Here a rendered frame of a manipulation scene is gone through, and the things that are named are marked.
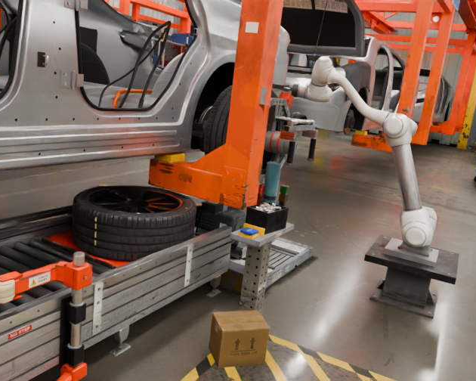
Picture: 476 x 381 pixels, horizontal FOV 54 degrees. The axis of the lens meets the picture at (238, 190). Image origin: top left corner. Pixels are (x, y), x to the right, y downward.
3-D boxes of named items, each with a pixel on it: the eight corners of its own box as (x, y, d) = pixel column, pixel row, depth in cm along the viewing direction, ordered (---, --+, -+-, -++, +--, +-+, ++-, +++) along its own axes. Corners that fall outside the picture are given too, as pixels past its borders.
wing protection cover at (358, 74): (345, 100, 620) (352, 60, 608) (368, 103, 606) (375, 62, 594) (327, 99, 559) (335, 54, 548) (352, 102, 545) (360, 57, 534)
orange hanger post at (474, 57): (435, 128, 1349) (455, 39, 1293) (461, 132, 1317) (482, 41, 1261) (434, 128, 1335) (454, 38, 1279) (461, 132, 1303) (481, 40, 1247)
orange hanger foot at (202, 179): (164, 181, 302) (168, 127, 294) (233, 199, 278) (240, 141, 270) (146, 184, 288) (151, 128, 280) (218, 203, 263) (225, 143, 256)
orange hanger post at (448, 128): (425, 131, 1184) (446, 29, 1128) (453, 134, 1152) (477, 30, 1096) (424, 131, 1170) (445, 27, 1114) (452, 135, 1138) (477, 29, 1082)
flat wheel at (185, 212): (109, 215, 301) (111, 178, 296) (207, 233, 288) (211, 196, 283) (45, 246, 239) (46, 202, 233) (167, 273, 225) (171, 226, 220)
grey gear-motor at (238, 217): (190, 242, 325) (196, 193, 317) (242, 259, 305) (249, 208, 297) (174, 249, 309) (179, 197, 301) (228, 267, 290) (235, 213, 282)
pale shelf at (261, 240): (267, 221, 276) (267, 217, 275) (293, 229, 268) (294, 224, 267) (229, 238, 239) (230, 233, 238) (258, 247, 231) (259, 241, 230)
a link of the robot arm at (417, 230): (436, 241, 272) (434, 250, 253) (407, 244, 280) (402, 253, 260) (411, 110, 269) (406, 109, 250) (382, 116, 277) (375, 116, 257)
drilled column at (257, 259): (247, 300, 267) (257, 230, 257) (263, 306, 262) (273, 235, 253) (238, 306, 258) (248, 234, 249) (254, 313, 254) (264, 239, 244)
